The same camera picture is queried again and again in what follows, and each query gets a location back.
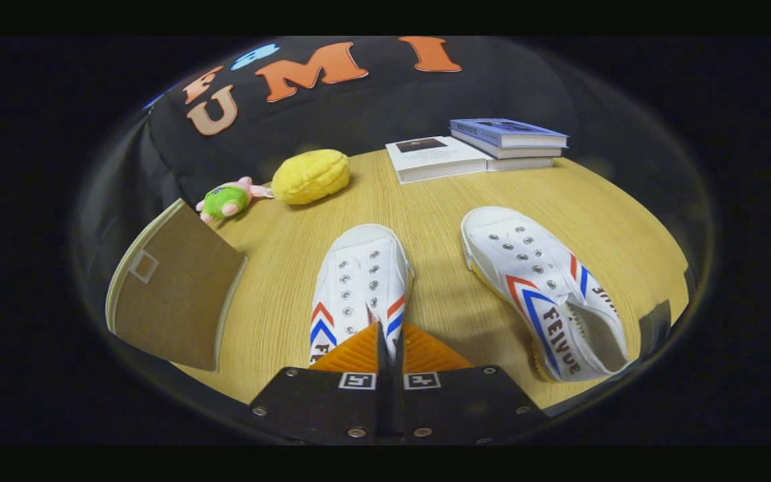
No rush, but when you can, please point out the blue book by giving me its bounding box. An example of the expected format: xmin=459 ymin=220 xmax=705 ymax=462
xmin=449 ymin=118 xmax=569 ymax=149

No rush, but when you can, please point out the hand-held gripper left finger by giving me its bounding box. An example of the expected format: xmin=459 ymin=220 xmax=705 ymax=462
xmin=248 ymin=323 xmax=392 ymax=446

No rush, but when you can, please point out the pink and green plush toy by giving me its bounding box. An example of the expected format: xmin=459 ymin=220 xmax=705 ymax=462
xmin=196 ymin=176 xmax=274 ymax=224

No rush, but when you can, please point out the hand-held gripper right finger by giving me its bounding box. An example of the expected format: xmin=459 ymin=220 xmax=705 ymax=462
xmin=392 ymin=324 xmax=548 ymax=446

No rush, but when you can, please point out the black table clamp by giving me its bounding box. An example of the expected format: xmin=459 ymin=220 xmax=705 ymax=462
xmin=638 ymin=300 xmax=673 ymax=343

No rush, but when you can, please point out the brown storage box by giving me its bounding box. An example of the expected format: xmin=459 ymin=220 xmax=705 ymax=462
xmin=106 ymin=198 xmax=249 ymax=373

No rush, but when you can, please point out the white canvas shoe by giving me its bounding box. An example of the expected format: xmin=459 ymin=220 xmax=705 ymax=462
xmin=460 ymin=206 xmax=630 ymax=383
xmin=309 ymin=224 xmax=416 ymax=369

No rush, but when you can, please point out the yellow plush toy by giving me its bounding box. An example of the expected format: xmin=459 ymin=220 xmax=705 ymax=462
xmin=272 ymin=149 xmax=351 ymax=206

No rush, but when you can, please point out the white book with dark photo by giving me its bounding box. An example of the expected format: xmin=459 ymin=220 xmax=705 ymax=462
xmin=385 ymin=137 xmax=493 ymax=185

